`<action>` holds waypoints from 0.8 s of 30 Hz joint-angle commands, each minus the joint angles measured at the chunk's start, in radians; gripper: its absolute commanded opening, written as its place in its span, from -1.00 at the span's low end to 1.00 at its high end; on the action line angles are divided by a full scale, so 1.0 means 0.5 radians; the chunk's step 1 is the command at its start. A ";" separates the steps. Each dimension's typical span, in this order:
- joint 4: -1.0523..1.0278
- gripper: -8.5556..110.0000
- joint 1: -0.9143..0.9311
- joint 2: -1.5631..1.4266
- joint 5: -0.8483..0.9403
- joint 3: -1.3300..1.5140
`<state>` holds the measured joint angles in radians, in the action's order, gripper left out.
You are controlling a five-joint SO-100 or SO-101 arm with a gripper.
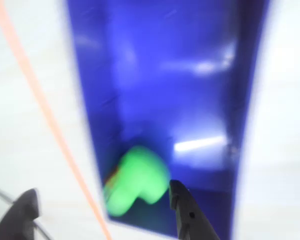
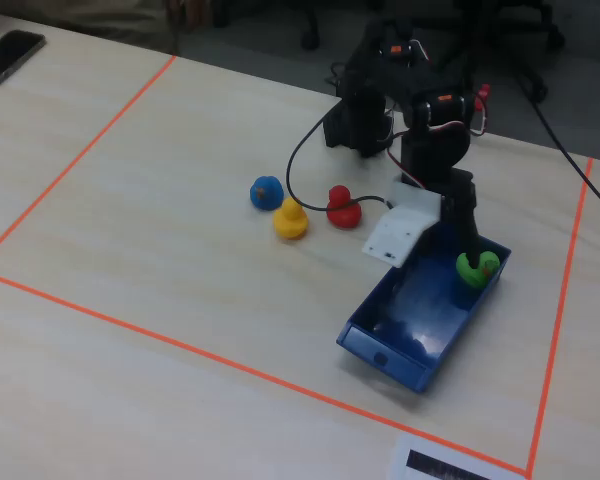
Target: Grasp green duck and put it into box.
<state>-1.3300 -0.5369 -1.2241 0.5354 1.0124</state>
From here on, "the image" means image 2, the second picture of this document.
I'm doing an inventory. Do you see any blue rubber duck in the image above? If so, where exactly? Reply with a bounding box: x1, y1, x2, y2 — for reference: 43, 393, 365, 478
249, 175, 285, 212

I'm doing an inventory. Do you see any yellow rubber duck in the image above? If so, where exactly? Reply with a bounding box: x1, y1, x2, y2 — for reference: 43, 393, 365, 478
272, 196, 310, 241

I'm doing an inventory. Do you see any orange tape strip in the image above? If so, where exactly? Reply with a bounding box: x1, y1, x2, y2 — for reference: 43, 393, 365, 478
0, 268, 530, 476
0, 54, 178, 266
525, 157, 595, 479

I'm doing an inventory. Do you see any black camera cable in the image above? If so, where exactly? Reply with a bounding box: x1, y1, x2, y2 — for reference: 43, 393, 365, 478
285, 107, 397, 212

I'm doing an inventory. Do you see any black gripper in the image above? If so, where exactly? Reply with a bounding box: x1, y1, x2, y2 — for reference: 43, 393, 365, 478
399, 124, 482, 270

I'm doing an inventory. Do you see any white paper label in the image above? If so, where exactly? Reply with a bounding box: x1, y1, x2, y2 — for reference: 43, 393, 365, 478
385, 432, 529, 480

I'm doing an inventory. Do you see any thick black cable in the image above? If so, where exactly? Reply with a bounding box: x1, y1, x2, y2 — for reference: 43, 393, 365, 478
513, 69, 600, 222

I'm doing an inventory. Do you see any black smartphone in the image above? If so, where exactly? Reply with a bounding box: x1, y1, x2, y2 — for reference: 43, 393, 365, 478
0, 29, 47, 89

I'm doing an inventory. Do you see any green rubber duck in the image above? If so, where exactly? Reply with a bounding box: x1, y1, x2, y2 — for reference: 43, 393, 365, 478
454, 249, 502, 290

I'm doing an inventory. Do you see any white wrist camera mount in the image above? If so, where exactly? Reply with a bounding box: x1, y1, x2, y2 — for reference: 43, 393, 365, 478
361, 180, 442, 270

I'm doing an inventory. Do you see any blue plastic box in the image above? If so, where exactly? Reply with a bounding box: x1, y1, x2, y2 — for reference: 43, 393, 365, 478
335, 214, 512, 395

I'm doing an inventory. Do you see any black office chair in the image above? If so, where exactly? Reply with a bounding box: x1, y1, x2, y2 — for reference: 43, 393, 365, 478
429, 0, 567, 104

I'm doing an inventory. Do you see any red rubber duck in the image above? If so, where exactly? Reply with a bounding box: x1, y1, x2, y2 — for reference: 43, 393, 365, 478
325, 184, 364, 230

